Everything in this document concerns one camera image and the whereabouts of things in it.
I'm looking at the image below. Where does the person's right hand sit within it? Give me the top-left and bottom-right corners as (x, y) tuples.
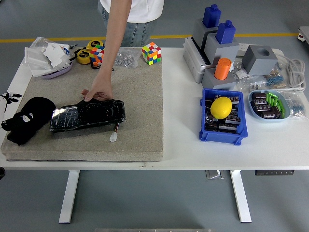
(81, 72), (114, 102)

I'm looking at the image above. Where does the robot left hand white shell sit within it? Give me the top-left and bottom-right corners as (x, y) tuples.
(0, 91), (33, 131)

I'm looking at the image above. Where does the black glossy panel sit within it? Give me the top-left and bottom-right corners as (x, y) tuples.
(49, 98), (126, 133)

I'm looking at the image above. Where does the black rag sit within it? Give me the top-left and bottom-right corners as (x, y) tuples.
(6, 96), (56, 146)

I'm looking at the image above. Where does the black desk control panel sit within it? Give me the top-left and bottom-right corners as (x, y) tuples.
(255, 170), (295, 176)

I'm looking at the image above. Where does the twisted multicolour puzzle cube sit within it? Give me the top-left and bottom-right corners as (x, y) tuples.
(89, 44), (106, 68)

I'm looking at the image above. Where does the yellow tape measure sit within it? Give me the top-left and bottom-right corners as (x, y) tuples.
(86, 40), (105, 52)
(76, 49), (92, 65)

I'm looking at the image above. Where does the clear bag of metal nuts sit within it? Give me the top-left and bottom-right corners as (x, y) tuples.
(113, 47), (142, 69)

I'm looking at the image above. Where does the white flat plate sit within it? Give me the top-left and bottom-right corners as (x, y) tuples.
(30, 64), (58, 78)

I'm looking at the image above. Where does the grey-brown mat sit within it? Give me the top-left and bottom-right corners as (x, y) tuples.
(0, 47), (164, 162)

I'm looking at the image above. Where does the purple tray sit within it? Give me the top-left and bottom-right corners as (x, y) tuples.
(40, 61), (73, 80)

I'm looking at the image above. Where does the squared multicolour puzzle cube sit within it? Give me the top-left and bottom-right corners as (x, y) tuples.
(141, 42), (162, 66)

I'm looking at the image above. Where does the empty clear plastic bag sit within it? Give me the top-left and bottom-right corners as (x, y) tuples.
(28, 37), (55, 50)

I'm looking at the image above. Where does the person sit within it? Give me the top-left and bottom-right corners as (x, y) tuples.
(98, 0), (165, 48)

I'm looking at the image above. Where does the grey junction box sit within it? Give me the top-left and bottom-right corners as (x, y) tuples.
(183, 36), (213, 84)

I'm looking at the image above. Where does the tall grey block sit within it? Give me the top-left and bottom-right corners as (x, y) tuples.
(192, 18), (219, 50)

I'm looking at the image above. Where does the white table leg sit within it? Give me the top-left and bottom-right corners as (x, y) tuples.
(229, 170), (252, 223)
(58, 170), (80, 224)

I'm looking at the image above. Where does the low grey block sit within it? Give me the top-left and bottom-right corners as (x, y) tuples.
(201, 68), (239, 91)

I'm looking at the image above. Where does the yellow lemon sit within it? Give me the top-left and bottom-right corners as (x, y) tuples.
(210, 96), (233, 120)

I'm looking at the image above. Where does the orange cylinder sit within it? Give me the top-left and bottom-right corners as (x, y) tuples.
(214, 57), (232, 81)

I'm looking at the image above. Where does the blue plastic bin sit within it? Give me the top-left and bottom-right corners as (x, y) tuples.
(199, 88), (249, 146)

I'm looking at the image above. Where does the blue peg block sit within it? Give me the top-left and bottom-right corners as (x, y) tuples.
(215, 20), (237, 45)
(202, 4), (222, 28)

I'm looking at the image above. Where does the clear bag of small parts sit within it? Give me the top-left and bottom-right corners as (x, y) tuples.
(235, 74), (267, 94)

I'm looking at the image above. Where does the grey block with round hole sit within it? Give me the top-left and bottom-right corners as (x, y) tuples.
(242, 44), (279, 75)

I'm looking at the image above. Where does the light blue dish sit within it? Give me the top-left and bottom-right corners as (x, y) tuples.
(248, 89), (291, 124)

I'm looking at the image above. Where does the clear bag of blue resistors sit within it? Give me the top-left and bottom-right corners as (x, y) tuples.
(264, 72), (288, 89)
(282, 93), (309, 119)

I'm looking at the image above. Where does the white switch cover plate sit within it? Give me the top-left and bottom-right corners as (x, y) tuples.
(24, 46), (52, 71)

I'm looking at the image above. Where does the white plug connector with wires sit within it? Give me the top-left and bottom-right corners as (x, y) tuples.
(109, 123), (120, 143)

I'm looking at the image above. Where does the grey metal bracket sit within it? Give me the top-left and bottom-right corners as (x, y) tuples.
(205, 170), (225, 180)

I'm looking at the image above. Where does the white coiled power cable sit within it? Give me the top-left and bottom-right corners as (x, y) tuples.
(274, 49), (307, 92)

